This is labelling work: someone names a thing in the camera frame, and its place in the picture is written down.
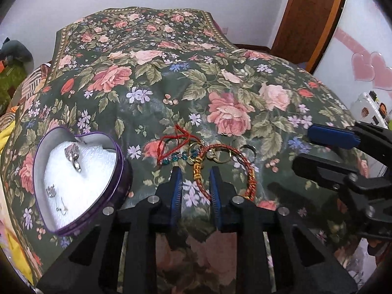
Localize striped cloth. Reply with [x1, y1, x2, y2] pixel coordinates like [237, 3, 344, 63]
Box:
[18, 64, 53, 106]

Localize brown wooden door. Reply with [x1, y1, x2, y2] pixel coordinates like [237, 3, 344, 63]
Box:
[271, 0, 350, 72]

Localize pink heart sticker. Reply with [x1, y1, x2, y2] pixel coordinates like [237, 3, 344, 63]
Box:
[351, 51, 385, 82]

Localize large gold ring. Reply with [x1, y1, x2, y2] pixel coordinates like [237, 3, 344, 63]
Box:
[211, 148, 237, 164]

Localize green cloth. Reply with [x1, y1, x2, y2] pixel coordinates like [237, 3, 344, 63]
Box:
[0, 64, 25, 112]

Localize teal bead bracelet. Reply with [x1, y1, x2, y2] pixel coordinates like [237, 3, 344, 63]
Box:
[162, 151, 192, 165]

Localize green floral blanket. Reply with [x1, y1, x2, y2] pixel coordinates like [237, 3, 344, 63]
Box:
[0, 6, 378, 294]

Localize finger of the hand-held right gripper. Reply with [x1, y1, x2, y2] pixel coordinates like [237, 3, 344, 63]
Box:
[292, 152, 372, 198]
[307, 121, 392, 163]

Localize purple heart-shaped jewelry box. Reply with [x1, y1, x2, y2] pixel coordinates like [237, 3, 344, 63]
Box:
[33, 128, 133, 237]

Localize small gold ring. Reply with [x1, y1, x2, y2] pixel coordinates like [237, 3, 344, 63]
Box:
[187, 145, 203, 160]

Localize white case with stickers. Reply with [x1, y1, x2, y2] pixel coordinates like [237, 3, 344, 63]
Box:
[350, 90, 392, 130]

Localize white wardrobe panel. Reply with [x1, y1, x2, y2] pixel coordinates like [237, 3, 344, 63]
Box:
[312, 0, 392, 100]

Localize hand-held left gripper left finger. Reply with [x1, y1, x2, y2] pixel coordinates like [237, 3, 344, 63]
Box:
[34, 167, 184, 294]

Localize silver ring with stone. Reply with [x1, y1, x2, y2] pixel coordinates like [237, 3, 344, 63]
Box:
[64, 143, 83, 173]

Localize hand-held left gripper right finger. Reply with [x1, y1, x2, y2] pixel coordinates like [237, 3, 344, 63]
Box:
[209, 166, 359, 294]

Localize red string bracelet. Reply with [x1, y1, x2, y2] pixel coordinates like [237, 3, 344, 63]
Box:
[156, 124, 203, 165]

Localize red and gold braided bracelet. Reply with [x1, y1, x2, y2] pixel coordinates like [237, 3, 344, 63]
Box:
[192, 143, 259, 200]

